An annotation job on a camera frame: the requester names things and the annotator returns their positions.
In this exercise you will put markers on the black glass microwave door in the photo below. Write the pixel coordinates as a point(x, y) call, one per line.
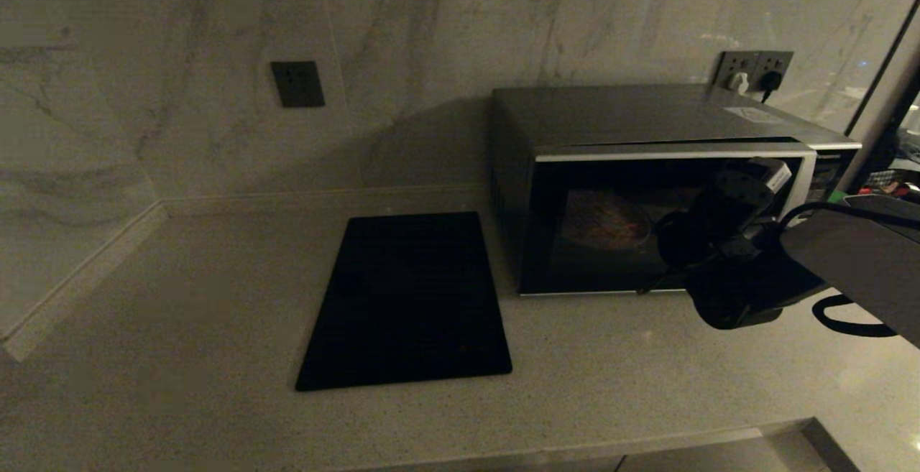
point(596, 271)

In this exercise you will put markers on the dark grey single wall socket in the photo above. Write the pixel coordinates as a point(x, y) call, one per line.
point(297, 84)

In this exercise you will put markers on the black power plug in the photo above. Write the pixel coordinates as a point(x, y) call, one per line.
point(771, 81)

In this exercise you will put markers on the grey double wall socket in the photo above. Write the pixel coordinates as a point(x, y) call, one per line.
point(737, 63)

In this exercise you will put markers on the black glass induction cooktop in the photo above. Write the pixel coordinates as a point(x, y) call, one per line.
point(406, 307)

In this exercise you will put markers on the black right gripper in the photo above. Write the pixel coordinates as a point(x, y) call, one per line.
point(765, 224)

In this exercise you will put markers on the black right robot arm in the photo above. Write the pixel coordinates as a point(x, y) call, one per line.
point(747, 292)

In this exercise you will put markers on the light purple plate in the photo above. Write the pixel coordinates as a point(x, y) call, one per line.
point(604, 220)

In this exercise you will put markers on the white power plug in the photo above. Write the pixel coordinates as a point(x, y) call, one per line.
point(739, 82)

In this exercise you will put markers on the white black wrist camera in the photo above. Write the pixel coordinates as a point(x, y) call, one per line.
point(775, 174)

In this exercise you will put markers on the silver Panasonic microwave oven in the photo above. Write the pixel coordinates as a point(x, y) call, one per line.
point(632, 116)

